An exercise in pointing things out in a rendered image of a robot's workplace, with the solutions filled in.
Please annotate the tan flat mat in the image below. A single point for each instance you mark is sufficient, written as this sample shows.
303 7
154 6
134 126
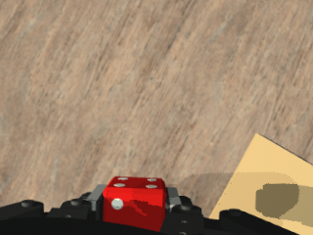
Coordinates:
273 184

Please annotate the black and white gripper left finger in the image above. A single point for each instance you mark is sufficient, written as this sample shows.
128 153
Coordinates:
92 207

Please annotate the red die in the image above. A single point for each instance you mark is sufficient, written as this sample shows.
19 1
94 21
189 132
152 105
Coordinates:
137 201

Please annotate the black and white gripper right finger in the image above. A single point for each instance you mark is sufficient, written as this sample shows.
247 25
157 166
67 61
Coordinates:
186 219

